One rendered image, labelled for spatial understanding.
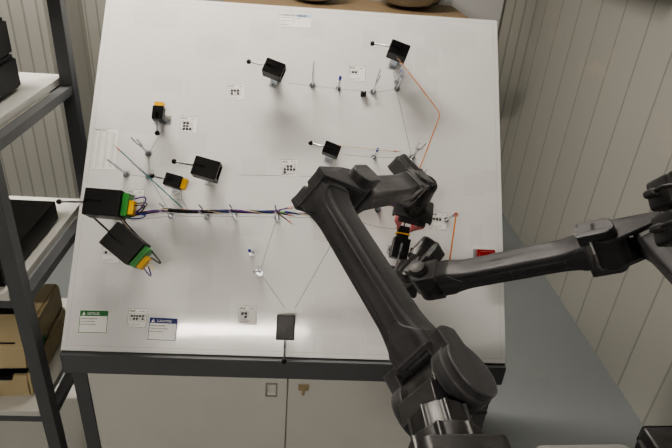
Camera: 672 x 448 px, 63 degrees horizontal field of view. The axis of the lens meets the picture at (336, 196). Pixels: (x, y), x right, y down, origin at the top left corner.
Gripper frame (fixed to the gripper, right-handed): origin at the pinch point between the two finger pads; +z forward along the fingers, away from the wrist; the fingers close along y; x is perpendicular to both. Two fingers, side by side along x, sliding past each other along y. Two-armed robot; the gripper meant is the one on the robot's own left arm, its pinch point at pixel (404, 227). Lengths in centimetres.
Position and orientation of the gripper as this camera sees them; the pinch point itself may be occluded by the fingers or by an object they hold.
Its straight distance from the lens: 149.9
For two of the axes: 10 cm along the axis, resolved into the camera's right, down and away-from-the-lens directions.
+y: -9.7, -2.5, -0.2
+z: -1.7, 5.8, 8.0
